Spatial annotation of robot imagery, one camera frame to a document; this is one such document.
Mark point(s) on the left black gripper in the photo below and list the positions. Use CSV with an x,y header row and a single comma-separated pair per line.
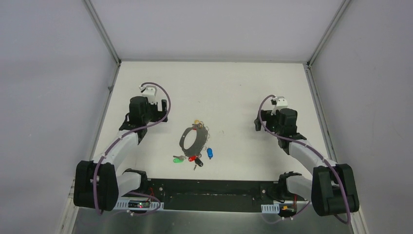
x,y
164,109

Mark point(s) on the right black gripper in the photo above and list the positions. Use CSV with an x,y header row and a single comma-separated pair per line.
x,y
266,115

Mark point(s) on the key with yellow tag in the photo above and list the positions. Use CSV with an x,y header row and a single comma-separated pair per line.
x,y
198,124

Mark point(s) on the key with green tag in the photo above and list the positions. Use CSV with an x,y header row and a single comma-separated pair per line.
x,y
178,159

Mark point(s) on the key with black tag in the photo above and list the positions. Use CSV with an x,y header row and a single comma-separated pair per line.
x,y
198,162

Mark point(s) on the key with blue tag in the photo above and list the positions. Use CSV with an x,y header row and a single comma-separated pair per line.
x,y
209,153

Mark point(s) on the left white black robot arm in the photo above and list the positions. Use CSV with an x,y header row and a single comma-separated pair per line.
x,y
97,185

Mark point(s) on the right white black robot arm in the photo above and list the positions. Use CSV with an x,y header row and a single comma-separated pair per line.
x,y
332,189

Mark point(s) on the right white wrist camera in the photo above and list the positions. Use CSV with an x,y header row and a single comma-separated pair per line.
x,y
279,103

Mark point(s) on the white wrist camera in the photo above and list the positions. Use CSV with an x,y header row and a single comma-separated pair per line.
x,y
149,92
279,103

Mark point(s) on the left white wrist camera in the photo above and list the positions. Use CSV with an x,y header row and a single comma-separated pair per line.
x,y
149,92

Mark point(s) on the right white slotted cable duct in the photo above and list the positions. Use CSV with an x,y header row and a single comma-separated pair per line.
x,y
270,209

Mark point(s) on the white slotted cable duct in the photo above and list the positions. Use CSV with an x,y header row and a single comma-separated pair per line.
x,y
270,209
139,204

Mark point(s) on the left white slotted cable duct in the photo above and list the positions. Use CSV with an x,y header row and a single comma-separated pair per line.
x,y
139,204

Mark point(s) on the left aluminium frame post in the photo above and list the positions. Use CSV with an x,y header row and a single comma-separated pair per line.
x,y
101,30

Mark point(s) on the aluminium frame post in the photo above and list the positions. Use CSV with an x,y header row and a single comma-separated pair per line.
x,y
329,30
101,30

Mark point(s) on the right aluminium frame post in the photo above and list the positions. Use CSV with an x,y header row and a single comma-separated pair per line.
x,y
329,30

